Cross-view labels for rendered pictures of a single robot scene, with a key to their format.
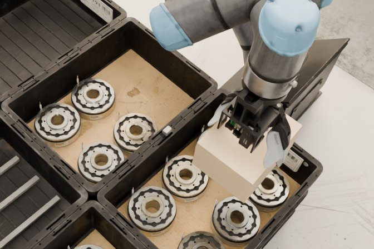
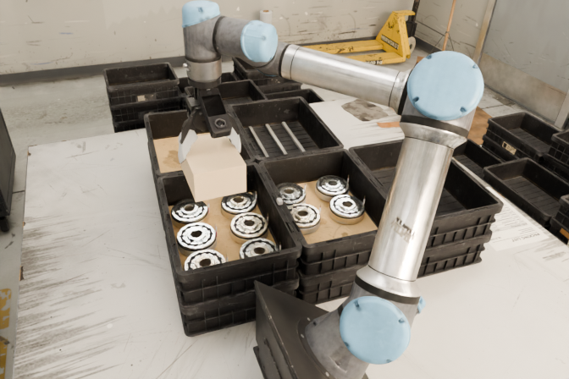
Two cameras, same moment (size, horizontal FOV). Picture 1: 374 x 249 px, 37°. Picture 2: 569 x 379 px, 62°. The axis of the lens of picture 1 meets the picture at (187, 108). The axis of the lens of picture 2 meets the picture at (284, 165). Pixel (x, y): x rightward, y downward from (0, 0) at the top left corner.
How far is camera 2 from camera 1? 1.47 m
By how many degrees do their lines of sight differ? 80
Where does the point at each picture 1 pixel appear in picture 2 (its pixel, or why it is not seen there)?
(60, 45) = not seen: hidden behind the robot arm
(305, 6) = (196, 5)
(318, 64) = (287, 341)
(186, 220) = (220, 222)
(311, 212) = (174, 353)
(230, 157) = (203, 139)
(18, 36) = not seen: hidden behind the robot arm
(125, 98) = (342, 230)
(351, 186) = not seen: outside the picture
